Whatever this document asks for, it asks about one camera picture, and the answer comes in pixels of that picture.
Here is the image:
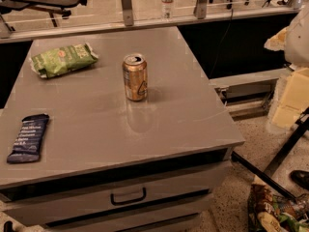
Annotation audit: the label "gold soda can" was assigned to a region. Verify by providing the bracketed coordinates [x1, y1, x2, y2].
[123, 53, 148, 102]

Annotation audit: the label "clear plastic water bottle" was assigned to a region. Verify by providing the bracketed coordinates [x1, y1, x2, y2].
[161, 0, 174, 19]

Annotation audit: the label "green jalapeno chip bag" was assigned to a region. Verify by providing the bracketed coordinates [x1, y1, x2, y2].
[30, 43, 98, 78]

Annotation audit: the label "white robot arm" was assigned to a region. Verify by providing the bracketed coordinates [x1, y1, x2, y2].
[264, 5, 309, 129]

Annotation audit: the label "dark blue snack bar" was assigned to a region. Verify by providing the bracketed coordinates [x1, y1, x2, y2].
[7, 113, 49, 164]

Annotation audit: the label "black shoe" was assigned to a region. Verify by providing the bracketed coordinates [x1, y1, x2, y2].
[290, 170, 309, 190]

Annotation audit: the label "grey drawer cabinet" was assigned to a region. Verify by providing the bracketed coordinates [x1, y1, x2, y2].
[0, 27, 243, 232]

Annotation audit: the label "metal railing frame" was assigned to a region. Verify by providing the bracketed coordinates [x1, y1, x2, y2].
[0, 0, 308, 44]

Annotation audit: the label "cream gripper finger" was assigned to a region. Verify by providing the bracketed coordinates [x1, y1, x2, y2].
[271, 68, 309, 129]

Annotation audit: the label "black metal stand legs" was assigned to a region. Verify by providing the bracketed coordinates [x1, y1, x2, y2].
[232, 107, 309, 200]

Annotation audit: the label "black drawer handle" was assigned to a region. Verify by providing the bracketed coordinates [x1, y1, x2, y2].
[110, 188, 147, 206]

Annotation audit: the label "colourful chip bags pile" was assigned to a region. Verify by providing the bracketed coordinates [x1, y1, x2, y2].
[248, 176, 309, 232]

